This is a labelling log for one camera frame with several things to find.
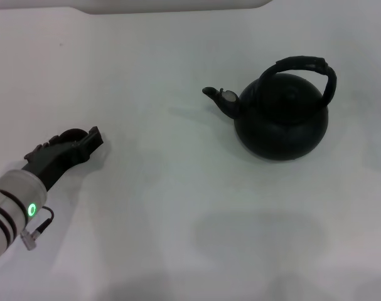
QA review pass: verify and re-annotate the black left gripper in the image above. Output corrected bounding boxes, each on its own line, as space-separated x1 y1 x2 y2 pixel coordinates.
21 125 104 193

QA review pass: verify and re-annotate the small dark teacup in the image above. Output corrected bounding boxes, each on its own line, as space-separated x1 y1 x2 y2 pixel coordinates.
60 128 88 144

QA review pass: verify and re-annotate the black round teapot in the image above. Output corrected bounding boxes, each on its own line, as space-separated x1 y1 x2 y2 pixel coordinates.
201 55 338 162

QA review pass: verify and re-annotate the left arm connector cable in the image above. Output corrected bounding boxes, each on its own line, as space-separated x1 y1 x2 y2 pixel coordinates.
20 205 55 251

